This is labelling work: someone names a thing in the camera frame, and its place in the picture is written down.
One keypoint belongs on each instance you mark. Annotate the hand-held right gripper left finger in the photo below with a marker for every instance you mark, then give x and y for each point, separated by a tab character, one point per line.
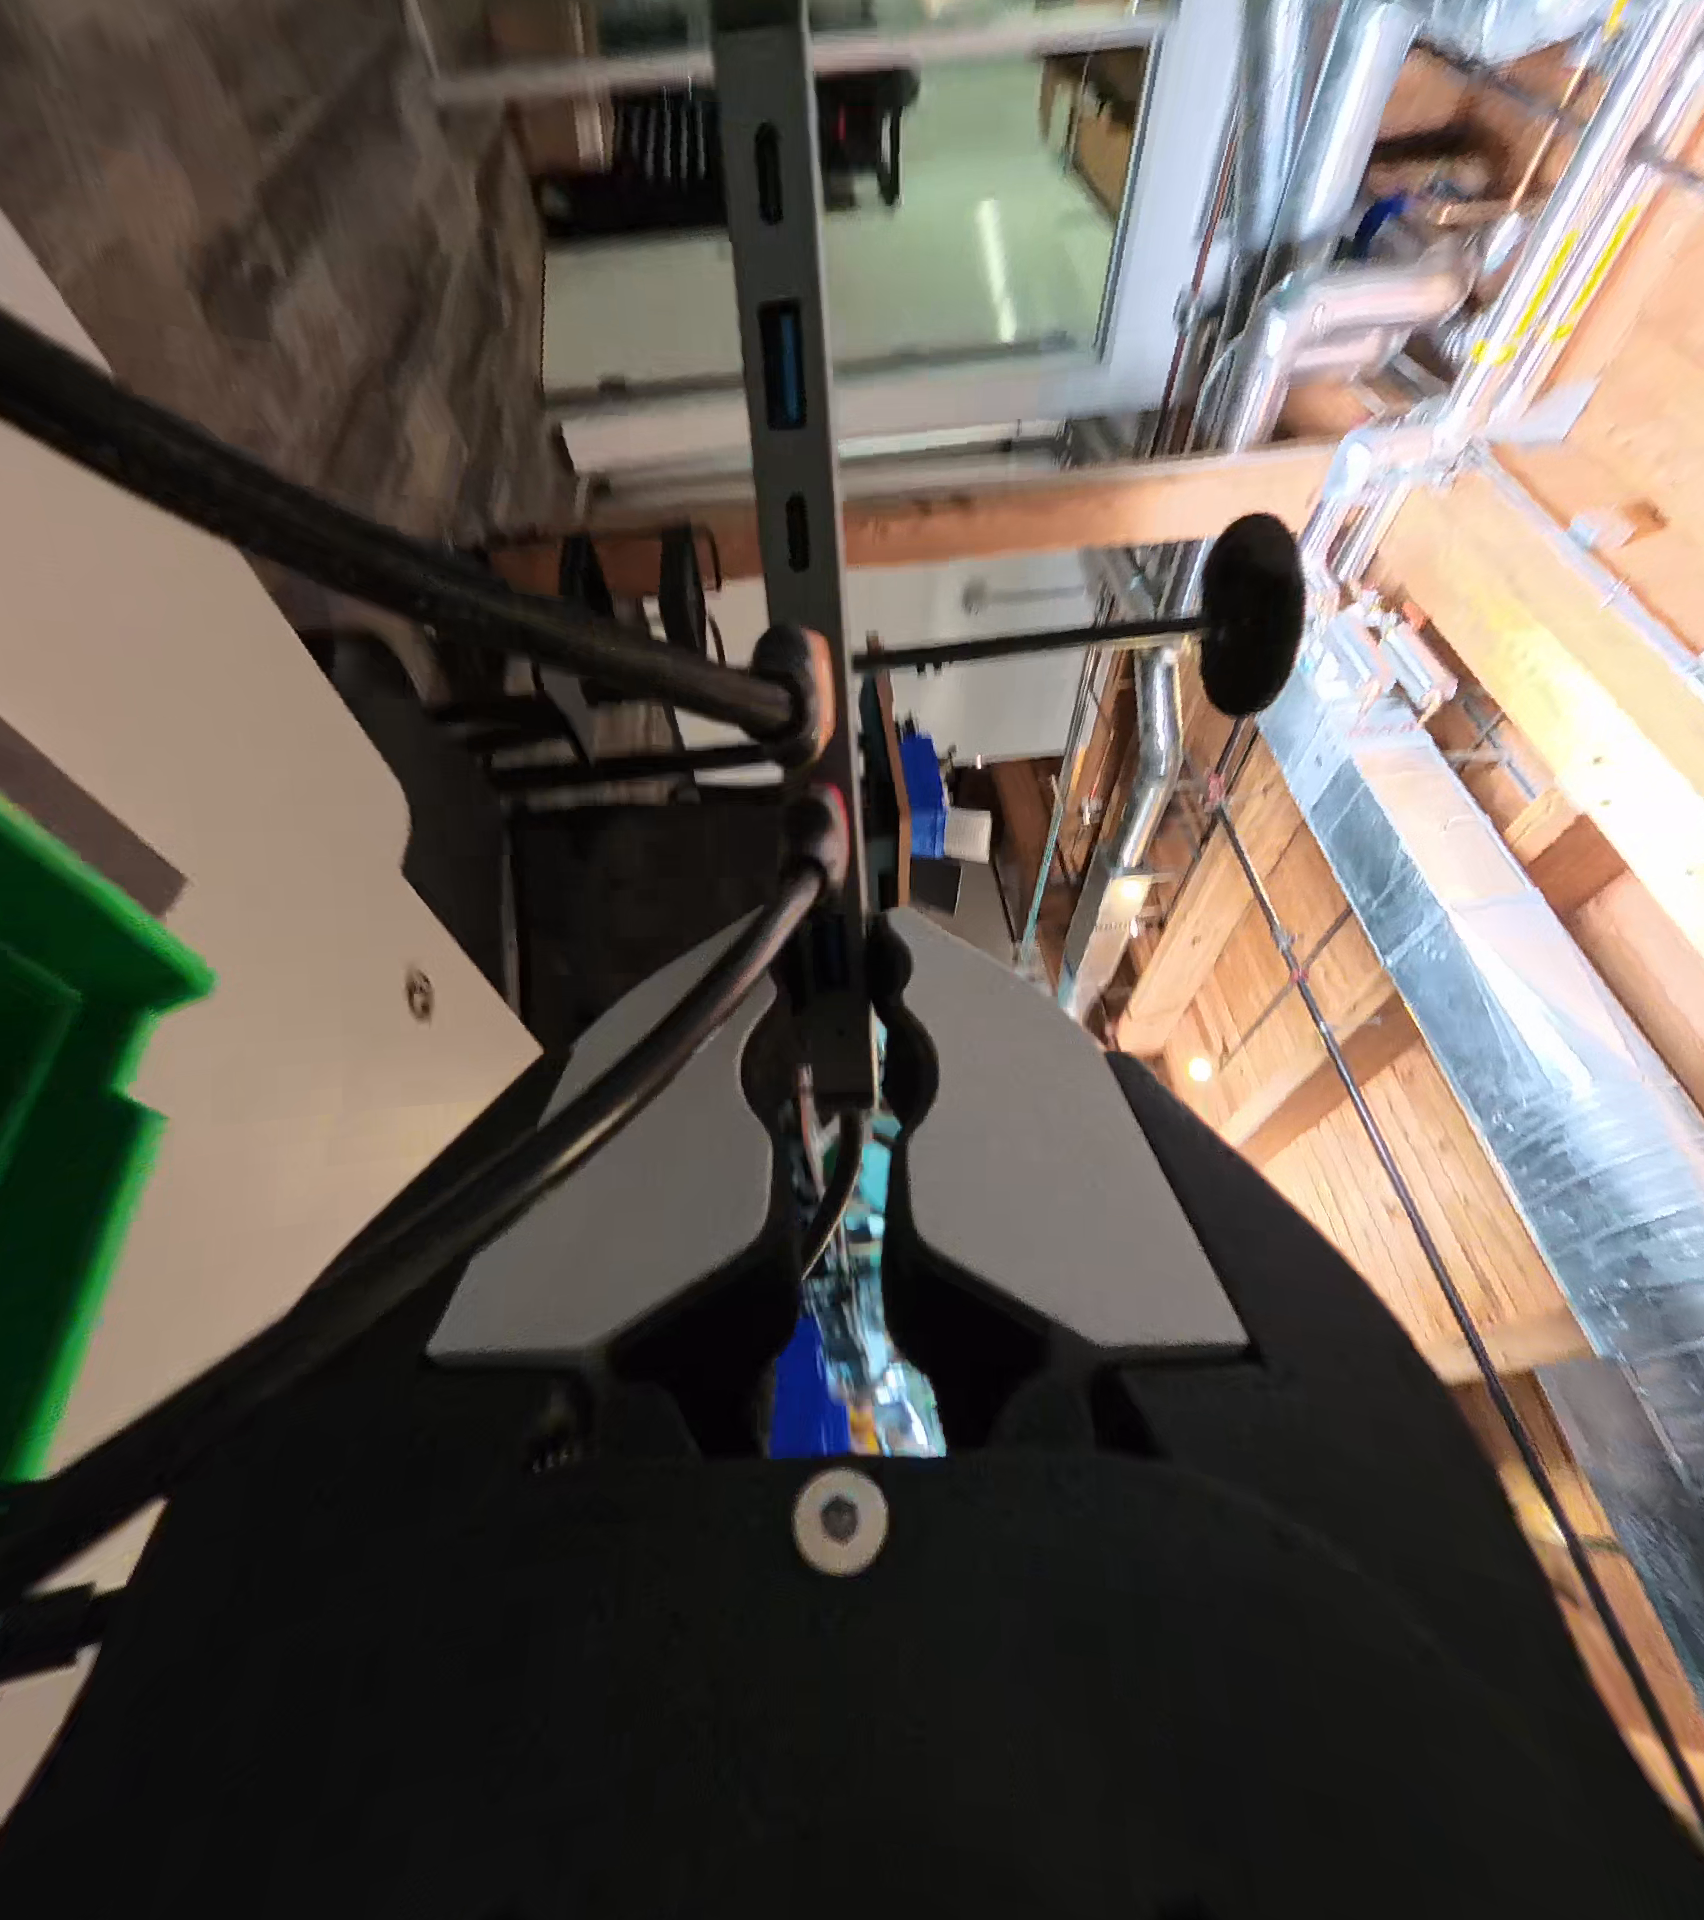
613	1200

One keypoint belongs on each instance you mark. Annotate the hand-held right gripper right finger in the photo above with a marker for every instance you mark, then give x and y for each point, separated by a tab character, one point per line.
1063	1200

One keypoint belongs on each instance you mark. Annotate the grey usb hub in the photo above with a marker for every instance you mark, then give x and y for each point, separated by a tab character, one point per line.
793	494

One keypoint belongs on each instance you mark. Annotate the black disc on rod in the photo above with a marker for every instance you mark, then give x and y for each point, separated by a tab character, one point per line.
1251	615

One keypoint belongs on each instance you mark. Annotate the silver foil duct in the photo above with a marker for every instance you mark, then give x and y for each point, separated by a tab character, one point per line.
1543	1124

